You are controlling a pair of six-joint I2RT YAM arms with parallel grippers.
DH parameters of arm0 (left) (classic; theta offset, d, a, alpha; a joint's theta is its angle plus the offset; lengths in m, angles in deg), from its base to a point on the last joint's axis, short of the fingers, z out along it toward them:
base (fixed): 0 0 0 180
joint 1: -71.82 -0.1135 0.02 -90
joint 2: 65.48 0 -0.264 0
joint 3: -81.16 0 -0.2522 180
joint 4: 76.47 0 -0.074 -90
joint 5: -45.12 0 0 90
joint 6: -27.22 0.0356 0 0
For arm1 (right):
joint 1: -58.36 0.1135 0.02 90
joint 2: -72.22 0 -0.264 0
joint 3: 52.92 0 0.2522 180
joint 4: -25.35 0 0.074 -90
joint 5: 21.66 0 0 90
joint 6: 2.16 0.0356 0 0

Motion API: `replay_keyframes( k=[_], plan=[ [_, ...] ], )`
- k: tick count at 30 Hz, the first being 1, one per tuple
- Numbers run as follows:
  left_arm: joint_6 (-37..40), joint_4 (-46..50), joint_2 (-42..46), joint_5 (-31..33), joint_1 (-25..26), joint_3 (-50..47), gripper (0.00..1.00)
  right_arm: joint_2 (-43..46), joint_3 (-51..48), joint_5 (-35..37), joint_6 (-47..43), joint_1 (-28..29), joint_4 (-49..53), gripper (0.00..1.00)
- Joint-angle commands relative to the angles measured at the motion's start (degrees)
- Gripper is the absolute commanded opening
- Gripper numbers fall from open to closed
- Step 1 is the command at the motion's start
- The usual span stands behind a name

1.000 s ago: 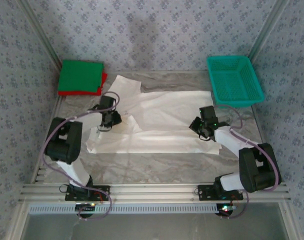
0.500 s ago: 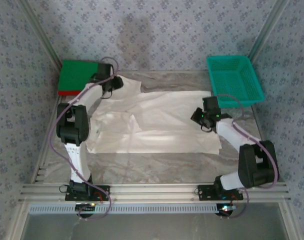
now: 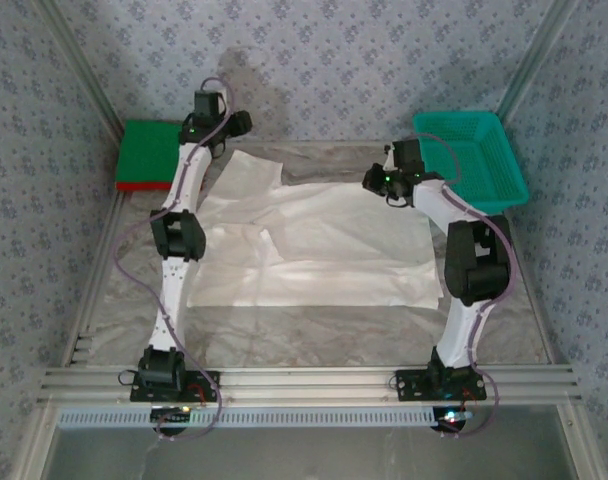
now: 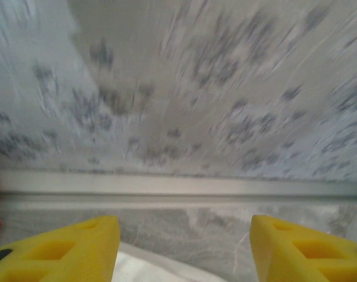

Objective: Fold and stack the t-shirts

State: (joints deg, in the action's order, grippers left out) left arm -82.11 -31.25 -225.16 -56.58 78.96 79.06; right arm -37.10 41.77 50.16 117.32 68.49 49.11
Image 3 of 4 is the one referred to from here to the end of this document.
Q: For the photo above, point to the green folded t-shirt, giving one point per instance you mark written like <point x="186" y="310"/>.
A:
<point x="144" y="150"/>

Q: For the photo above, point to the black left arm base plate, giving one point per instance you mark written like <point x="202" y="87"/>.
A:
<point x="199" y="380"/>

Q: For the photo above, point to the black controller board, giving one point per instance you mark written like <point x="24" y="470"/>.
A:
<point x="454" y="416"/>
<point x="171" y="414"/>

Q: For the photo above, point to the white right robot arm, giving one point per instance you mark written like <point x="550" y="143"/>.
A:
<point x="459" y="330"/>

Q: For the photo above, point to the aluminium rail beam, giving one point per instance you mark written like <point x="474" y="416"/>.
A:
<point x="309" y="385"/>

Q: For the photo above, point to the grey floral patterned cloth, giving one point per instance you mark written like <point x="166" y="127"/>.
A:
<point x="540" y="325"/>

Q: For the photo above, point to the white t-shirt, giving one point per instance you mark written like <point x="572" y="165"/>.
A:
<point x="334" y="240"/>

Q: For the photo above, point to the red folded t-shirt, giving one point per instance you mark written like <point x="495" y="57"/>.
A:
<point x="144" y="186"/>

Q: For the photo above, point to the aluminium frame post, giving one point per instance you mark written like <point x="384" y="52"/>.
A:
<point x="89" y="70"/>
<point x="536" y="60"/>

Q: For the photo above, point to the teal plastic mesh basket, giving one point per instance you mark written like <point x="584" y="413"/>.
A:
<point x="489" y="170"/>

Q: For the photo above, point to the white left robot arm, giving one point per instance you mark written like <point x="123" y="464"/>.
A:
<point x="171" y="290"/>

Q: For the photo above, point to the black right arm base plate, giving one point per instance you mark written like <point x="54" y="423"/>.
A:
<point x="409" y="385"/>

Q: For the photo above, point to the aluminium table side rail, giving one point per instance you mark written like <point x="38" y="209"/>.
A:
<point x="100" y="275"/>

